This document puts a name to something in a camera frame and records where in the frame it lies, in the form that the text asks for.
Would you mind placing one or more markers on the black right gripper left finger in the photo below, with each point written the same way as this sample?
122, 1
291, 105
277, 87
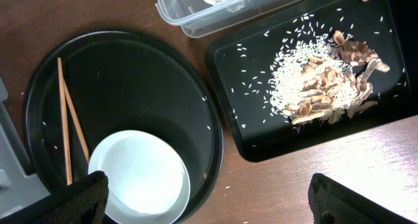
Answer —
81, 202

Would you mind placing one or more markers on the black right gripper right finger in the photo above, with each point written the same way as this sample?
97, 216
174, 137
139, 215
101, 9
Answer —
334, 203

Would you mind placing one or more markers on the grey round plate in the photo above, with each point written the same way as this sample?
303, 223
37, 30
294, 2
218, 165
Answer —
147, 180

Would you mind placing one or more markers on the wooden chopstick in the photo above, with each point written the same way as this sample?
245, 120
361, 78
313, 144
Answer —
64, 123
77, 124

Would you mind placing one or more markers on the pile of food scraps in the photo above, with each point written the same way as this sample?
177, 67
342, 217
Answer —
323, 79

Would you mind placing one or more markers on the grey plastic dishwasher rack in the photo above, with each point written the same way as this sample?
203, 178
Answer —
20, 186

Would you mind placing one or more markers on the black rectangular waste tray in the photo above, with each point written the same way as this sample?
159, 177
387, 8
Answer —
239, 66

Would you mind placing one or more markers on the clear plastic waste bin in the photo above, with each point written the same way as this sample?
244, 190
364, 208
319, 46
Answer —
199, 18

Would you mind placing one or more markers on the round black serving tray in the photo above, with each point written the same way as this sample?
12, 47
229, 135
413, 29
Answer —
124, 80

